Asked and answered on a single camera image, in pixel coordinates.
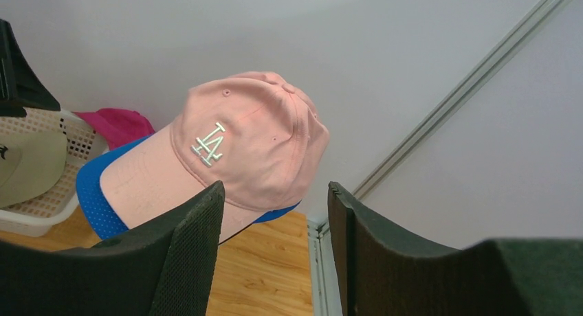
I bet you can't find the magenta baseball cap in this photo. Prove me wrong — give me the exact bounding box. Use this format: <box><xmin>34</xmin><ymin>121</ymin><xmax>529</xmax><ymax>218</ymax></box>
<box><xmin>74</xmin><ymin>108</ymin><xmax>155</xmax><ymax>150</ymax></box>

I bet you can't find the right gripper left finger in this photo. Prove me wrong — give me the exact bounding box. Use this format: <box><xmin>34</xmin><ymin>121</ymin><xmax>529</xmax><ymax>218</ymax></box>
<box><xmin>1</xmin><ymin>181</ymin><xmax>225</xmax><ymax>315</ymax></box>

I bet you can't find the aluminium frame rail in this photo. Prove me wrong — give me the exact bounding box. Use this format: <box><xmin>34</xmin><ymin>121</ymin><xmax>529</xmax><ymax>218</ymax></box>
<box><xmin>307</xmin><ymin>0</ymin><xmax>572</xmax><ymax>315</ymax></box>

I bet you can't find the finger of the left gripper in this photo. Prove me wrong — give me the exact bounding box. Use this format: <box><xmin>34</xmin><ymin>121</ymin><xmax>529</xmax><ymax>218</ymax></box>
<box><xmin>1</xmin><ymin>19</ymin><xmax>61</xmax><ymax>117</ymax></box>

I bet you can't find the blue baseball cap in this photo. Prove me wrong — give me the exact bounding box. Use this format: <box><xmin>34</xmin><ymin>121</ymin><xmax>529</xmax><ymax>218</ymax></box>
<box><xmin>77</xmin><ymin>131</ymin><xmax>305</xmax><ymax>241</ymax></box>

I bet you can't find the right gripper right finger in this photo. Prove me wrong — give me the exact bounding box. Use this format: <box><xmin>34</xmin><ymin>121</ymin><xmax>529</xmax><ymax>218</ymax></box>
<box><xmin>327</xmin><ymin>182</ymin><xmax>582</xmax><ymax>315</ymax></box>

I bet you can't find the khaki baseball cap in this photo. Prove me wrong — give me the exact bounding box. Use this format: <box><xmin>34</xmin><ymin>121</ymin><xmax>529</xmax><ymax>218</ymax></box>
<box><xmin>1</xmin><ymin>131</ymin><xmax>67</xmax><ymax>208</ymax></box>

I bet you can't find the light pink baseball cap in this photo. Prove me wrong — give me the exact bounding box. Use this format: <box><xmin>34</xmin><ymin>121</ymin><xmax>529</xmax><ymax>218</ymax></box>
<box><xmin>99</xmin><ymin>71</ymin><xmax>330</xmax><ymax>242</ymax></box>

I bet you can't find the black baseball cap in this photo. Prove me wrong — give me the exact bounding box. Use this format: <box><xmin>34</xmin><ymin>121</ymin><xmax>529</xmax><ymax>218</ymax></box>
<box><xmin>218</xmin><ymin>224</ymin><xmax>253</xmax><ymax>246</ymax></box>

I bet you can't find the white plastic basket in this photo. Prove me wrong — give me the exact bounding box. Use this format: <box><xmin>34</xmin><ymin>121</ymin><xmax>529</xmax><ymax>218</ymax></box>
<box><xmin>1</xmin><ymin>109</ymin><xmax>107</xmax><ymax>237</ymax></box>

